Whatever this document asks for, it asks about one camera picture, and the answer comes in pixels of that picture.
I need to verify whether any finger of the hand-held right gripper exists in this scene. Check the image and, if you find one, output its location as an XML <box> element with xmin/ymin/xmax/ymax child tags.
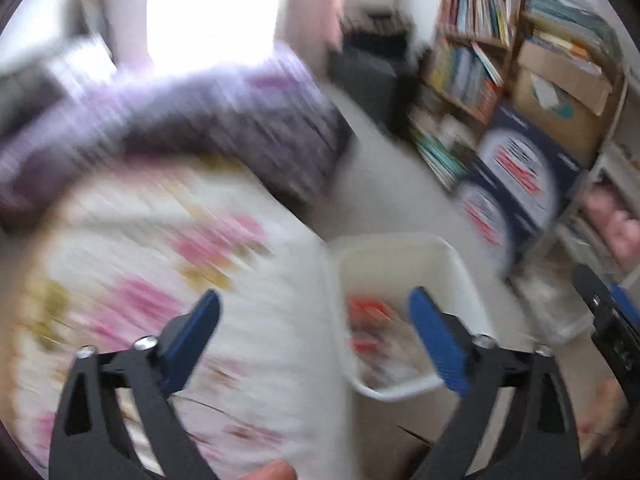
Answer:
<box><xmin>571</xmin><ymin>264</ymin><xmax>640</xmax><ymax>396</ymax></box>

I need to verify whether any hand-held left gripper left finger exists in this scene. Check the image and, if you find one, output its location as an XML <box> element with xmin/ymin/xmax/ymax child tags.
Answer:
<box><xmin>49</xmin><ymin>290</ymin><xmax>222</xmax><ymax>480</ymax></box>

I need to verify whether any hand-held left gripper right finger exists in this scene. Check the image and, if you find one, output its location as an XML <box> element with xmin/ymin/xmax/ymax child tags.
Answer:
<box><xmin>409</xmin><ymin>287</ymin><xmax>583</xmax><ymax>480</ymax></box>

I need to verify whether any white plastic trash bin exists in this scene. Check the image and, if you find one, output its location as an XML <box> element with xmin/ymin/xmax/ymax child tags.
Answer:
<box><xmin>327</xmin><ymin>232</ymin><xmax>493</xmax><ymax>402</ymax></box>

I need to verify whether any person's left hand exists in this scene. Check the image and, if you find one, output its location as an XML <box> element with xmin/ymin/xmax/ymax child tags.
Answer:
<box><xmin>239</xmin><ymin>461</ymin><xmax>297</xmax><ymax>480</ymax></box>

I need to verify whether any pink cloth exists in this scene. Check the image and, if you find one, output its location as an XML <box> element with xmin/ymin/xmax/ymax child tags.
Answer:
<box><xmin>585</xmin><ymin>185</ymin><xmax>640</xmax><ymax>272</ymax></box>

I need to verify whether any floral bed blanket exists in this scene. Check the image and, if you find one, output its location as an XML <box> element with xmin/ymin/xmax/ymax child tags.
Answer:
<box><xmin>10</xmin><ymin>160</ymin><xmax>357</xmax><ymax>480</ymax></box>

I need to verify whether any dark blue printed carton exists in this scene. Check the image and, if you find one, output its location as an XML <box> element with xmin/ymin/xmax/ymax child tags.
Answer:
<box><xmin>452</xmin><ymin>175</ymin><xmax>532</xmax><ymax>274</ymax></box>
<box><xmin>475</xmin><ymin>102</ymin><xmax>584</xmax><ymax>241</ymax></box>

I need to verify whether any white shelf rack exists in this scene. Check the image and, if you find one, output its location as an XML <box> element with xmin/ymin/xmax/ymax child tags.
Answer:
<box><xmin>510</xmin><ymin>75</ymin><xmax>640</xmax><ymax>347</ymax></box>

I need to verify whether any stack of teal books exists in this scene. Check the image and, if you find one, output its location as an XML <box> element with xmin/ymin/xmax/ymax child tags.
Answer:
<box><xmin>410</xmin><ymin>120</ymin><xmax>477</xmax><ymax>192</ymax></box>

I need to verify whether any brown cardboard box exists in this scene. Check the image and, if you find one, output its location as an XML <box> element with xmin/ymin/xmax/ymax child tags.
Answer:
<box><xmin>512</xmin><ymin>40</ymin><xmax>624</xmax><ymax>162</ymax></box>

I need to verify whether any purple patterned quilt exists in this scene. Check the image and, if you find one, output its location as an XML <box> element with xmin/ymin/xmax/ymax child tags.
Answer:
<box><xmin>0</xmin><ymin>45</ymin><xmax>353</xmax><ymax>211</ymax></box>

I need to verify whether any row of upright books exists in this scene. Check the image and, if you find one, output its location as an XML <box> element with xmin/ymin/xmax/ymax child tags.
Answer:
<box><xmin>430</xmin><ymin>42</ymin><xmax>504</xmax><ymax>121</ymax></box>
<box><xmin>440</xmin><ymin>0</ymin><xmax>519</xmax><ymax>47</ymax></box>

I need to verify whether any black storage ottoman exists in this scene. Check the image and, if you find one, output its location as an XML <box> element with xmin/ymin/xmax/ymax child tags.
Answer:
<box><xmin>330</xmin><ymin>45</ymin><xmax>417</xmax><ymax>127</ymax></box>

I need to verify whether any pale pillow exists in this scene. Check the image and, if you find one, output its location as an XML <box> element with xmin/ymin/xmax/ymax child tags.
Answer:
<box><xmin>0</xmin><ymin>35</ymin><xmax>117</xmax><ymax>111</ymax></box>

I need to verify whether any pile of flat books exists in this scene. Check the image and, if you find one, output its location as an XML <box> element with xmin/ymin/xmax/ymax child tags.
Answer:
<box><xmin>525</xmin><ymin>0</ymin><xmax>622</xmax><ymax>67</ymax></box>

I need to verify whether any wooden bookshelf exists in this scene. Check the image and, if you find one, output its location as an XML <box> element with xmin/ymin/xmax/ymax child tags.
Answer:
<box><xmin>407</xmin><ymin>0</ymin><xmax>532</xmax><ymax>192</ymax></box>

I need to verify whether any bright window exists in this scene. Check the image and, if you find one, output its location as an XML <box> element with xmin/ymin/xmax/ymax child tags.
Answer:
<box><xmin>145</xmin><ymin>0</ymin><xmax>292</xmax><ymax>77</ymax></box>

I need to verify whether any pink curtain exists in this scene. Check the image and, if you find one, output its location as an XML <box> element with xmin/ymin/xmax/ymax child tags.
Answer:
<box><xmin>285</xmin><ymin>0</ymin><xmax>347</xmax><ymax>56</ymax></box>

